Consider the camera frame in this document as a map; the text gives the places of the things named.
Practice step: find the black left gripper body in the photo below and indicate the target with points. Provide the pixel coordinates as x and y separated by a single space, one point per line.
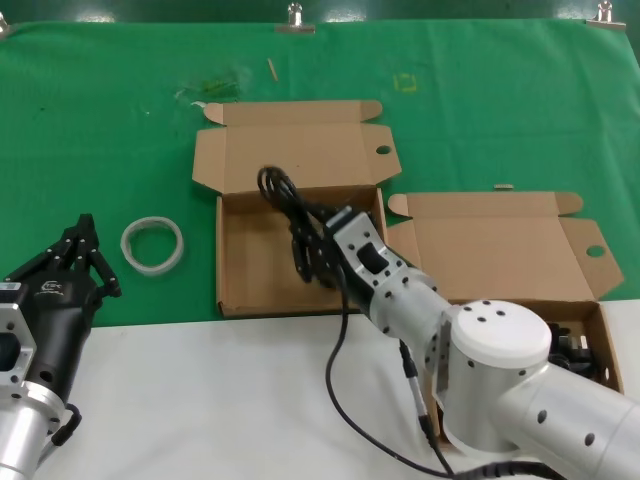
60 320

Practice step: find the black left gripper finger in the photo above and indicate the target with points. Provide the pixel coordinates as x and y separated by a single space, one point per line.
102 270
55 250

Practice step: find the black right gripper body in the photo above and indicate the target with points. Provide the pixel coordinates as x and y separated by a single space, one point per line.
334 272

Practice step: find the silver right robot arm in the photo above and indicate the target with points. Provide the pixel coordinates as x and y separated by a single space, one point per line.
500 350

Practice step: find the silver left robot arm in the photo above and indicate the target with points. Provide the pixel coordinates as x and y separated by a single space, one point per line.
20 430

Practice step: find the open cardboard box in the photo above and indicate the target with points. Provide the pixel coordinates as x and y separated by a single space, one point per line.
300 145
490 250

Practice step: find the black power adapter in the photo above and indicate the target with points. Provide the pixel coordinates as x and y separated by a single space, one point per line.
565 345

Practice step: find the clear tape roll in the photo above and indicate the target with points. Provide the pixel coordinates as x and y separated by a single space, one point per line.
150 270

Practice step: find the green table cloth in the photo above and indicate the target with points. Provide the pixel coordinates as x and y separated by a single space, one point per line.
100 125

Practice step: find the small grey block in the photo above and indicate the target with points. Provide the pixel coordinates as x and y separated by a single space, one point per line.
504 187

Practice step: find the small wooden stick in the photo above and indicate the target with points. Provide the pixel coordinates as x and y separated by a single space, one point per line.
272 69

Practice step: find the silver binder clip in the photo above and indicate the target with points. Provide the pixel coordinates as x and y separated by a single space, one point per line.
606 21
296 25

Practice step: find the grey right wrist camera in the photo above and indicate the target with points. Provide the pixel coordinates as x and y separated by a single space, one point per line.
340 219

